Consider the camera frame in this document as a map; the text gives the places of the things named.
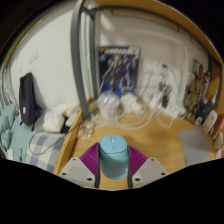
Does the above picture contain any white wall socket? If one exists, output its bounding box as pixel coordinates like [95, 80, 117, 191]
[143, 59, 161, 78]

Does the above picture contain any white power strip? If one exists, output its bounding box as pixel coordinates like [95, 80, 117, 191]
[156, 99, 188, 118]

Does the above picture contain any white power adapter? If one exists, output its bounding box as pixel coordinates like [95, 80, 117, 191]
[146, 93, 164, 111]

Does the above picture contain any steel cup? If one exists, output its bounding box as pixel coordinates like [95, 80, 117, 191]
[159, 83, 174, 108]

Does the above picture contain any grey cable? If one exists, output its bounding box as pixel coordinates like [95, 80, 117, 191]
[28, 131, 68, 156]

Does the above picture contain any white plastic bag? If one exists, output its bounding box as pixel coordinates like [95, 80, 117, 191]
[42, 103, 79, 134]

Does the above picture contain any light blue computer mouse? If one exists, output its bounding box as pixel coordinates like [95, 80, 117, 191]
[98, 134, 130, 181]

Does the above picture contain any white desk lamp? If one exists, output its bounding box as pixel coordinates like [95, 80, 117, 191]
[123, 28, 191, 116]

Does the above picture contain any clear plastic bag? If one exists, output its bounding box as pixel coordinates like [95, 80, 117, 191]
[98, 91, 122, 120]

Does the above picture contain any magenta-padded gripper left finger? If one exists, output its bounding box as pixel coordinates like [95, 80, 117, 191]
[57, 142, 102, 189]

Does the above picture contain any grey metal shelf frame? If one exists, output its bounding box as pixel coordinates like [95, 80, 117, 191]
[69, 0, 224, 119]

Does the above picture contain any black backpack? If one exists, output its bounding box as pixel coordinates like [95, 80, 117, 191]
[18, 72, 41, 127]

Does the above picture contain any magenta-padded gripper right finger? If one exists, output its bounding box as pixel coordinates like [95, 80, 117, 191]
[126, 144, 169, 189]

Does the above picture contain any bed with checked bedding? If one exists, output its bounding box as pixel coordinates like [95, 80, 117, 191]
[0, 103, 68, 173]

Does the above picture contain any white charger block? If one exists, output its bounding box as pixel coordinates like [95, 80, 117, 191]
[120, 93, 145, 116]

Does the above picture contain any colourful printed box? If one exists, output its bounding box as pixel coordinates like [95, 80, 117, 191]
[191, 59, 213, 101]

